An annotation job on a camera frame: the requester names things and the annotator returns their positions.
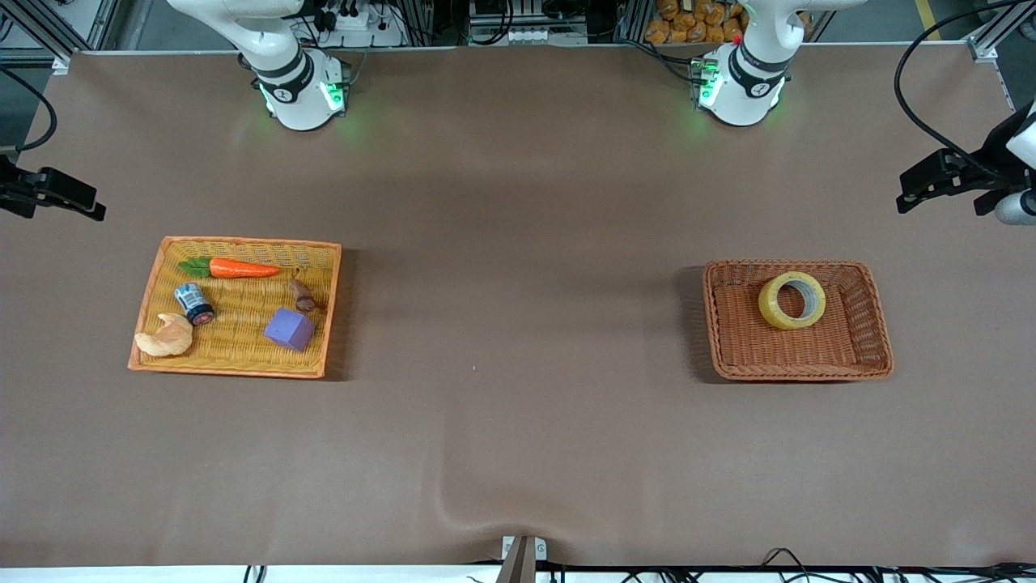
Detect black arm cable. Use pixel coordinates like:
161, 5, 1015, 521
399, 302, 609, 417
0, 68, 59, 155
894, 0, 1036, 177

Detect brown wicker basket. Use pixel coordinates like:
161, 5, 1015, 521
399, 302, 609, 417
699, 258, 894, 382

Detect toy croissant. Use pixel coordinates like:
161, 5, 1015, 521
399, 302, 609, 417
134, 313, 194, 358

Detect brown pole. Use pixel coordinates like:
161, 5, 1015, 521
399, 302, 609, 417
495, 535, 537, 583

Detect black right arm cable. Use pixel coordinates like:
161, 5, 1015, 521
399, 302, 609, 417
0, 68, 59, 155

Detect pile of orange toy breads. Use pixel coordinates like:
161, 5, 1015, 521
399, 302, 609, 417
645, 0, 813, 45

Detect metal table edge bracket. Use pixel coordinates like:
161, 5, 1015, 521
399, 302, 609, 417
501, 534, 548, 562

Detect aluminium frame profile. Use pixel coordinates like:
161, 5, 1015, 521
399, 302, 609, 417
0, 0, 122, 75
966, 0, 1036, 64

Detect yellow tape roll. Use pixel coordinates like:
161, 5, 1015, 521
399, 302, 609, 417
758, 271, 827, 331

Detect white power strip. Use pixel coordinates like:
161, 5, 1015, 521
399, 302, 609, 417
312, 0, 405, 48

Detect purple foam block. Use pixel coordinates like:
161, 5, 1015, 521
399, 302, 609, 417
264, 307, 316, 353

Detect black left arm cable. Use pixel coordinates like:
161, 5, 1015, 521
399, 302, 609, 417
894, 0, 1036, 177

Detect yellow wicker tray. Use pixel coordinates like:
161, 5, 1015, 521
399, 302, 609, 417
127, 236, 343, 380

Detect small blue white can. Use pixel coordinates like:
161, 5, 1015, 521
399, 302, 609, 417
174, 282, 216, 327

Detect orange toy carrot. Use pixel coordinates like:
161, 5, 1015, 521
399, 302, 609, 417
177, 257, 282, 280

